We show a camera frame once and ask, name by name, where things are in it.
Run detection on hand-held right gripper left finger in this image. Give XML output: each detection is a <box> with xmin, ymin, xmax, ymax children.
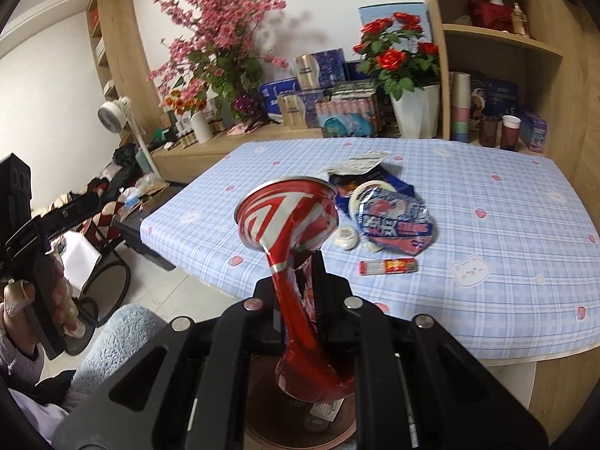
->
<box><xmin>51</xmin><ymin>277</ymin><xmax>288</xmax><ymax>450</ymax></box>

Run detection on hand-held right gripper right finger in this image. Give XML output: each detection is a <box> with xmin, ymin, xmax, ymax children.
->
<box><xmin>310</xmin><ymin>250</ymin><xmax>548</xmax><ymax>450</ymax></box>

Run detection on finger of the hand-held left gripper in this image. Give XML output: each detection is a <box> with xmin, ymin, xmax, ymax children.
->
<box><xmin>30</xmin><ymin>192</ymin><xmax>102</xmax><ymax>245</ymax></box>

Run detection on crushed red can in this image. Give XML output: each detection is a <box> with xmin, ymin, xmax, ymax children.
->
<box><xmin>234</xmin><ymin>175</ymin><xmax>358</xmax><ymax>404</ymax></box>

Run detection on brown round waste bin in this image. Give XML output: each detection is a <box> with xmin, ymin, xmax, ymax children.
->
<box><xmin>244</xmin><ymin>351</ymin><xmax>360</xmax><ymax>449</ymax></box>

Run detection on person's left forearm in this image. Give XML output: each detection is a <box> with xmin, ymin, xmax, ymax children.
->
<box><xmin>0</xmin><ymin>328</ymin><xmax>48</xmax><ymax>388</ymax></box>

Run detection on person's left hand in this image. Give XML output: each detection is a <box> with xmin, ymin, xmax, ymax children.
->
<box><xmin>0</xmin><ymin>254</ymin><xmax>80</xmax><ymax>361</ymax></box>

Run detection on red and orange stick packet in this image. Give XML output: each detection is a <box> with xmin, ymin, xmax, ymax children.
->
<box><xmin>358</xmin><ymin>259</ymin><xmax>418</xmax><ymax>276</ymax></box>

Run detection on pile of clothes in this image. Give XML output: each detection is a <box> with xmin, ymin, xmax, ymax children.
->
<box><xmin>47</xmin><ymin>143</ymin><xmax>170</xmax><ymax>245</ymax></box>

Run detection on small white round lid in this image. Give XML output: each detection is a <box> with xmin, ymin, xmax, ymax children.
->
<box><xmin>334</xmin><ymin>227</ymin><xmax>361</xmax><ymax>251</ymax></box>

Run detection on black chair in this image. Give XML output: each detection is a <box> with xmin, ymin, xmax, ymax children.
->
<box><xmin>61</xmin><ymin>229</ymin><xmax>133</xmax><ymax>358</ymax></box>

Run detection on blue and pink foil wrapper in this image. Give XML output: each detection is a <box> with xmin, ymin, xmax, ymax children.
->
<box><xmin>356</xmin><ymin>191</ymin><xmax>438</xmax><ymax>257</ymax></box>

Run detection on white standing fan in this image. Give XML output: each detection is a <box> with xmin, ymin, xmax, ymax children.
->
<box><xmin>97</xmin><ymin>96</ymin><xmax>159</xmax><ymax>175</ymax></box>

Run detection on white paper bowl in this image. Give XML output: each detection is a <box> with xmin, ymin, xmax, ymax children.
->
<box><xmin>349</xmin><ymin>180</ymin><xmax>400</xmax><ymax>221</ymax></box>

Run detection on dark blue carton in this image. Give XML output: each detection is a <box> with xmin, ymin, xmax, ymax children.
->
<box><xmin>328</xmin><ymin>169</ymin><xmax>416</xmax><ymax>198</ymax></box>

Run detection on low wooden cabinet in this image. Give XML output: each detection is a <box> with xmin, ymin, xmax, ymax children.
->
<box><xmin>150</xmin><ymin>124</ymin><xmax>330</xmax><ymax>185</ymax></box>

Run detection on light blue fluffy cloth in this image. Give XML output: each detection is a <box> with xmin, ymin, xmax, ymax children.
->
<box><xmin>70</xmin><ymin>304</ymin><xmax>168</xmax><ymax>400</ymax></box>

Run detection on row of small brown bottles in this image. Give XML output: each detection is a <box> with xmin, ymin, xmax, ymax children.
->
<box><xmin>162</xmin><ymin>112</ymin><xmax>227</xmax><ymax>149</ymax></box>

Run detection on clear printed plastic package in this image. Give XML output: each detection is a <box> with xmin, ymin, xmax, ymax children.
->
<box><xmin>319</xmin><ymin>150</ymin><xmax>393</xmax><ymax>180</ymax></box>

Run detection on white vase with orange flowers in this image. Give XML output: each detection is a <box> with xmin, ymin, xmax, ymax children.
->
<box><xmin>162</xmin><ymin>89</ymin><xmax>215</xmax><ymax>145</ymax></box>

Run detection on pink flat pouch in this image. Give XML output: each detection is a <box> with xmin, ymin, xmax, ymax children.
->
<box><xmin>227</xmin><ymin>122</ymin><xmax>271</xmax><ymax>136</ymax></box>

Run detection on pink tumbler set pack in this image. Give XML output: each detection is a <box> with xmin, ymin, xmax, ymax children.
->
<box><xmin>315</xmin><ymin>94</ymin><xmax>383</xmax><ymax>140</ymax></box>

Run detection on blue and silver gift box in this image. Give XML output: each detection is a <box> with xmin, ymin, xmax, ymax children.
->
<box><xmin>276</xmin><ymin>90</ymin><xmax>329</xmax><ymax>130</ymax></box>
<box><xmin>293</xmin><ymin>48</ymin><xmax>348</xmax><ymax>89</ymax></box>

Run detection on black printed box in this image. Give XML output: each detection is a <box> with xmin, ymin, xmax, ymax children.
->
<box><xmin>328</xmin><ymin>79</ymin><xmax>378</xmax><ymax>102</ymax></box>

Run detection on blue and white carton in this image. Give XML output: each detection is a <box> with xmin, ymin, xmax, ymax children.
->
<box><xmin>259</xmin><ymin>77</ymin><xmax>301</xmax><ymax>123</ymax></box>

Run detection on pink blossom arrangement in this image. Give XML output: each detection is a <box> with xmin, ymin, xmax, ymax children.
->
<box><xmin>147</xmin><ymin>0</ymin><xmax>290</xmax><ymax>123</ymax></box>

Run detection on stack of pastel cups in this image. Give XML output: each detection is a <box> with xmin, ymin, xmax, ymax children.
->
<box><xmin>450</xmin><ymin>72</ymin><xmax>472</xmax><ymax>143</ymax></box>

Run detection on dark brown glass cup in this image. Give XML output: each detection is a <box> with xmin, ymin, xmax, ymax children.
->
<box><xmin>479</xmin><ymin>116</ymin><xmax>500</xmax><ymax>148</ymax></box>

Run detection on red cup with white rim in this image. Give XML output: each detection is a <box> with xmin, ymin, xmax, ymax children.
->
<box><xmin>501</xmin><ymin>115</ymin><xmax>522</xmax><ymax>151</ymax></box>

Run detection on red roses in white pot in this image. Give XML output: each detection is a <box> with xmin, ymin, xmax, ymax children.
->
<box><xmin>352</xmin><ymin>12</ymin><xmax>442</xmax><ymax>140</ymax></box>

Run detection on small blue box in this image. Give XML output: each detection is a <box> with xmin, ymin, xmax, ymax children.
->
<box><xmin>520</xmin><ymin>110</ymin><xmax>549</xmax><ymax>153</ymax></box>

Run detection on dark blue gift box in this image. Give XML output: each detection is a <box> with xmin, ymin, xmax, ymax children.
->
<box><xmin>471</xmin><ymin>72</ymin><xmax>519</xmax><ymax>121</ymax></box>

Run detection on wooden shelf unit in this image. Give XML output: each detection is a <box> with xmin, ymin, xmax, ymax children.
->
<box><xmin>415</xmin><ymin>0</ymin><xmax>600</xmax><ymax>263</ymax></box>

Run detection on red basket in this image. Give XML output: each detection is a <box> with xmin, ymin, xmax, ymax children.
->
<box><xmin>469</xmin><ymin>0</ymin><xmax>517</xmax><ymax>33</ymax></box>

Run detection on amber perfume bottle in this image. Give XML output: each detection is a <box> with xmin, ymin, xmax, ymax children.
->
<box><xmin>511</xmin><ymin>2</ymin><xmax>531</xmax><ymax>39</ymax></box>

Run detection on wooden wall shelf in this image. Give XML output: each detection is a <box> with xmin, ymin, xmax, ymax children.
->
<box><xmin>87</xmin><ymin>0</ymin><xmax>156</xmax><ymax>105</ymax></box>

